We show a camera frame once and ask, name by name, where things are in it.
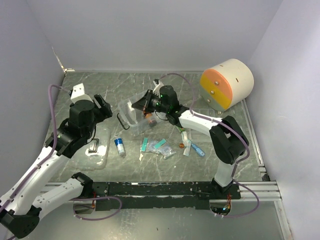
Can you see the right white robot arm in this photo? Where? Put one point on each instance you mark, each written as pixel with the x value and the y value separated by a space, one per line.
pixel 229 141

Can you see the white tube packet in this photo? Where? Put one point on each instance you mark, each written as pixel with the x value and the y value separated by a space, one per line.
pixel 187 143

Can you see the teal-header plastic sachet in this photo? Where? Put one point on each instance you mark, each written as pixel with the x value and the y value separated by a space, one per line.
pixel 144 145

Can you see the clear plastic box lid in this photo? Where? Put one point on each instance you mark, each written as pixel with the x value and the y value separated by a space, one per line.
pixel 93 156

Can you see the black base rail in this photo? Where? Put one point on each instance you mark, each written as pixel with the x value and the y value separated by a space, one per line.
pixel 162 195

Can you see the white blue bandage packet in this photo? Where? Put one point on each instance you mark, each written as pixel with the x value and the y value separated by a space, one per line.
pixel 131 113

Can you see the clear plastic storage box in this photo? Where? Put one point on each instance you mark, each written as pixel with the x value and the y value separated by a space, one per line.
pixel 142 125

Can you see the small blue-label vial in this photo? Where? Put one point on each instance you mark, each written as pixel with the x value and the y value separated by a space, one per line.
pixel 120 147

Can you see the green medicine box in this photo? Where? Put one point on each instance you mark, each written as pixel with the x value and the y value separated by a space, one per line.
pixel 181 129

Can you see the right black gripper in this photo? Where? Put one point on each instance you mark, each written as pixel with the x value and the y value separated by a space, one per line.
pixel 141 104

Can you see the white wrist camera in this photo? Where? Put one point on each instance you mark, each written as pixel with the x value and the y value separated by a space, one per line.
pixel 78 94
pixel 157 85

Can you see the clear plastic divider tray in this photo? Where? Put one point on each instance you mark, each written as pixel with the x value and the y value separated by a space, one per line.
pixel 200 122

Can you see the brown medicine bottle orange cap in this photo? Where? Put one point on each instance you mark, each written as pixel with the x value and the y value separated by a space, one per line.
pixel 150 119

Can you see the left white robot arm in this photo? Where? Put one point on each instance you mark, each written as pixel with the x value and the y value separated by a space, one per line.
pixel 23 206

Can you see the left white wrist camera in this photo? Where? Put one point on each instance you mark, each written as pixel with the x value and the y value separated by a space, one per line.
pixel 78 94

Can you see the beige cylinder orange face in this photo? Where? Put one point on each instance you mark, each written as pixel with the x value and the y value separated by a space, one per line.
pixel 226 84

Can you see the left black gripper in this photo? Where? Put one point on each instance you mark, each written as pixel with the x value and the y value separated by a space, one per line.
pixel 104 112

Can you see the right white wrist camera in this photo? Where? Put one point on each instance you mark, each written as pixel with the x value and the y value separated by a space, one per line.
pixel 157 85

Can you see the blue plastic applicator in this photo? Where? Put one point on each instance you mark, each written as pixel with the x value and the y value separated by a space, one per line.
pixel 198 150

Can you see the clear sachet blue contents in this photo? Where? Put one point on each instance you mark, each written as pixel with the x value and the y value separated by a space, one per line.
pixel 164 148

